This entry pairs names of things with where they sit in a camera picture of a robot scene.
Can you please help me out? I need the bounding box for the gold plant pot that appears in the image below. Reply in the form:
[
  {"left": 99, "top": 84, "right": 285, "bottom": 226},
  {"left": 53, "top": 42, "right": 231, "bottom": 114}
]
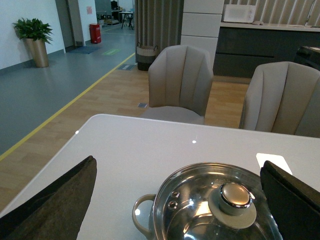
[{"left": 24, "top": 38, "right": 49, "bottom": 68}]

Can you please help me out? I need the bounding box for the white drawer column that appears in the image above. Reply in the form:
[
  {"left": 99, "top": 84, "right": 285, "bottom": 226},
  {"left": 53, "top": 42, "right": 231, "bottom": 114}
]
[{"left": 180, "top": 0, "right": 224, "bottom": 65}]

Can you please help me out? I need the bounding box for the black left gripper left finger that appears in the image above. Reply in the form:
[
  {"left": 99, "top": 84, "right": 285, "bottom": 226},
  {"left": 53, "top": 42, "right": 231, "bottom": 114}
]
[{"left": 0, "top": 156, "right": 97, "bottom": 240}]

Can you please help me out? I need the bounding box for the glass pot lid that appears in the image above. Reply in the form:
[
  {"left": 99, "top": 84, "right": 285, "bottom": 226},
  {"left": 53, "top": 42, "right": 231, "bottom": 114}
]
[{"left": 153, "top": 162, "right": 284, "bottom": 240}]

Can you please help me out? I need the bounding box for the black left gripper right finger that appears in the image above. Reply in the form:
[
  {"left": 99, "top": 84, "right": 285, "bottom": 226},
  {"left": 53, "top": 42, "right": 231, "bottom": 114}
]
[{"left": 260, "top": 160, "right": 320, "bottom": 240}]

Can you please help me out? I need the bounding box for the left beige upholstered chair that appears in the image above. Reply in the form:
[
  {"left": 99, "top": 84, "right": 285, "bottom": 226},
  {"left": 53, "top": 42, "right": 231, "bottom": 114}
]
[{"left": 141, "top": 45, "right": 214, "bottom": 125}]

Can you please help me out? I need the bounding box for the blue floor mat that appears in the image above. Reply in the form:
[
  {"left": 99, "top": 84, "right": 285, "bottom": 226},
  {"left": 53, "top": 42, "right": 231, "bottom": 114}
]
[{"left": 69, "top": 46, "right": 100, "bottom": 54}]

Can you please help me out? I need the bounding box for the distant black-legged table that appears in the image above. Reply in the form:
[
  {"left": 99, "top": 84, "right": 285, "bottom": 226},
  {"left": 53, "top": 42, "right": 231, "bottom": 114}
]
[{"left": 119, "top": 11, "right": 134, "bottom": 30}]

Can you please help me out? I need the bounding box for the right beige upholstered chair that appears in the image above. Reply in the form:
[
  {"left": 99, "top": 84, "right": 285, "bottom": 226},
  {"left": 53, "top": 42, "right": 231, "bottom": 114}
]
[{"left": 239, "top": 61, "right": 320, "bottom": 138}]

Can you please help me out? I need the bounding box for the stainless steel pot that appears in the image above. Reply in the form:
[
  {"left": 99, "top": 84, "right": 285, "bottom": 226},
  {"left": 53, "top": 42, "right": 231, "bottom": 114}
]
[{"left": 132, "top": 162, "right": 284, "bottom": 240}]

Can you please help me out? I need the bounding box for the green potted plant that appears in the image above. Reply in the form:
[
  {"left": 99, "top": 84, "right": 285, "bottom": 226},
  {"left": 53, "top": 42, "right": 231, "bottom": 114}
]
[{"left": 13, "top": 18, "right": 53, "bottom": 44}]

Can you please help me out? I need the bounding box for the red cabinet box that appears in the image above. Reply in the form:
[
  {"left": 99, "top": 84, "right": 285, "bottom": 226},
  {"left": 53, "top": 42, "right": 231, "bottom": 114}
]
[{"left": 89, "top": 23, "right": 102, "bottom": 44}]

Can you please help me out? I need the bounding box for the dark kitchen counter cabinet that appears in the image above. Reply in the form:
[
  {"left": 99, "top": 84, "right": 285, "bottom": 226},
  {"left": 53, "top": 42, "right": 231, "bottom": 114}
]
[{"left": 213, "top": 23, "right": 320, "bottom": 78}]

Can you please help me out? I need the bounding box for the black appliance at right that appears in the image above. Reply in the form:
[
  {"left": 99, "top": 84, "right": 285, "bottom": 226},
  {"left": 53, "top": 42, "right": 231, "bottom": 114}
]
[{"left": 293, "top": 46, "right": 320, "bottom": 71}]

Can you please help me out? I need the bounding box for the woven basket with handles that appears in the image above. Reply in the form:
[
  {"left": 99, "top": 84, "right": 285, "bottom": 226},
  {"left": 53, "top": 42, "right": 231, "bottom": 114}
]
[{"left": 136, "top": 42, "right": 159, "bottom": 71}]

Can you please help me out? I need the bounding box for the beige upholstered chair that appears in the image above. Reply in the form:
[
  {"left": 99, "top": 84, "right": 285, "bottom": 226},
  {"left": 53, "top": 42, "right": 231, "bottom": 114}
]
[
  {"left": 239, "top": 61, "right": 320, "bottom": 138},
  {"left": 141, "top": 45, "right": 214, "bottom": 125}
]

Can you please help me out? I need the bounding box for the white microwave oven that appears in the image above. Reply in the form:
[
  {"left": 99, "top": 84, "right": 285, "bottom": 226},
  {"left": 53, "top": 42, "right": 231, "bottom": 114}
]
[{"left": 222, "top": 4, "right": 257, "bottom": 23}]

